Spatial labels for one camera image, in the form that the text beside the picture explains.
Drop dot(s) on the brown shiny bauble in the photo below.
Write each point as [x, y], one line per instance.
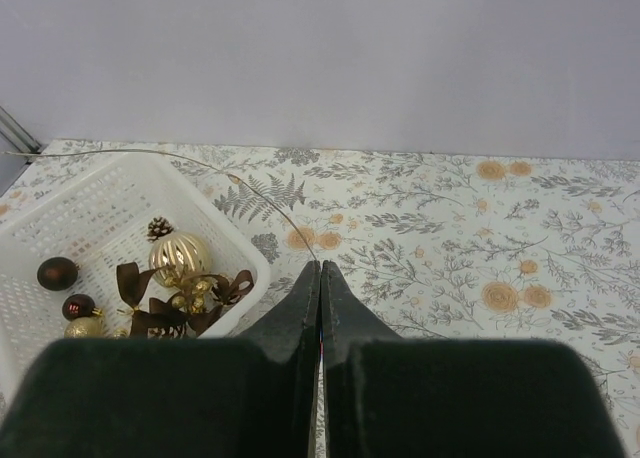
[57, 274]

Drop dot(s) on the small gold bauble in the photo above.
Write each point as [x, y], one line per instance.
[84, 327]

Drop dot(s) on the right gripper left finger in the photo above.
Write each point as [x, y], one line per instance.
[251, 395]

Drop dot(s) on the large gold striped bauble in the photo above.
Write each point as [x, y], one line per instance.
[178, 254]

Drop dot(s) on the white plastic basket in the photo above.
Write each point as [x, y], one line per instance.
[99, 220]

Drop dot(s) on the floral patterned table mat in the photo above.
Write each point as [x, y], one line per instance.
[453, 246]

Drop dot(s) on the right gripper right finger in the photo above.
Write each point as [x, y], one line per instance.
[389, 396]

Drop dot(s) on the small pine cone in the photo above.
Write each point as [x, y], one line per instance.
[157, 228]

